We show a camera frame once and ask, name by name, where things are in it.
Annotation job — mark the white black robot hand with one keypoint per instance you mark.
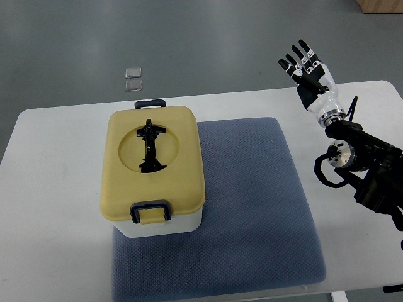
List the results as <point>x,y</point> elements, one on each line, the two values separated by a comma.
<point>315,85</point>

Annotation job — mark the yellow box lid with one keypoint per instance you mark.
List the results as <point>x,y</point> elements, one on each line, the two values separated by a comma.
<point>181,183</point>

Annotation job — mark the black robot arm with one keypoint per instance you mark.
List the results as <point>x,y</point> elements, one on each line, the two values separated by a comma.
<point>368,164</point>

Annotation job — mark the cardboard box corner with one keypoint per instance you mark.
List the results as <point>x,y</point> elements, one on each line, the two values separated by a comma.
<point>381,6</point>

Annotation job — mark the white storage box base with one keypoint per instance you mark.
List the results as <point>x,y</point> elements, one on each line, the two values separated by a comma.
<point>177,224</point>

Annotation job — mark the blue grey fabric mat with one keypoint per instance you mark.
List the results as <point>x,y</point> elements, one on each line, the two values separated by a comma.
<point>256,233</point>

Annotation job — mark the black rear latch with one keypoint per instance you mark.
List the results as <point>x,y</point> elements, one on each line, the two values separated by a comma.
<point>150,103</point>

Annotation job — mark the black latch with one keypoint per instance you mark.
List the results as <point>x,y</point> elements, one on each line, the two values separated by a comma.
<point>150,212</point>
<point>150,103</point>

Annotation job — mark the upper floor plate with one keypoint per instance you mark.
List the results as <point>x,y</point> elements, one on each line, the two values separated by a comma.
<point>133,72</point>

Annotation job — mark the black front latch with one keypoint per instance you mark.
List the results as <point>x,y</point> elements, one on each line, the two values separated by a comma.
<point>150,212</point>

